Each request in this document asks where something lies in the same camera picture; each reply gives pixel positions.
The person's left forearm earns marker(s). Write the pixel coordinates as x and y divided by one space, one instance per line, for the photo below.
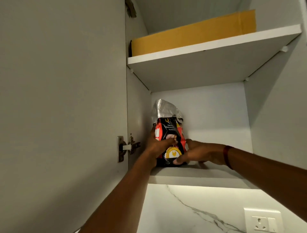
120 199

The metal cabinet hinge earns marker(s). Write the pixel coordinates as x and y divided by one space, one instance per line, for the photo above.
126 147

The white wall socket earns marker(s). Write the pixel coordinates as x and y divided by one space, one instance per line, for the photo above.
262 220

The white wall cabinet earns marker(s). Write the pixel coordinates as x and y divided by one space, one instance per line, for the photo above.
275 96

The black and red foil packet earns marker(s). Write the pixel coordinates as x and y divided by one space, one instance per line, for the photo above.
170 134

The person's right thumb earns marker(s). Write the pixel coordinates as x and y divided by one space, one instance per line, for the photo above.
182 157

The person's right hand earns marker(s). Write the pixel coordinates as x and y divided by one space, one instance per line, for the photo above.
201 152

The white cabinet shelf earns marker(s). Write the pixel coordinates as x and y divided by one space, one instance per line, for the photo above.
211 55

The white cabinet door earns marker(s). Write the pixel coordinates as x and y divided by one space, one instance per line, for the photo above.
62 115

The person's right forearm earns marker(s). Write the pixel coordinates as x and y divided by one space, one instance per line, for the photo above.
268 175

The brown cardboard box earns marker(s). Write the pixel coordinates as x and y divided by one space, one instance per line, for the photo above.
191 34

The person's left hand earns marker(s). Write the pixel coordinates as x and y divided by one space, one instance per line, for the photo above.
156 146

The person's left thumb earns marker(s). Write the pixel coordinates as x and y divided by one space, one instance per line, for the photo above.
168 142

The red wrist thread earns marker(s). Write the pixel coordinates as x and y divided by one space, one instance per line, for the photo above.
227 157

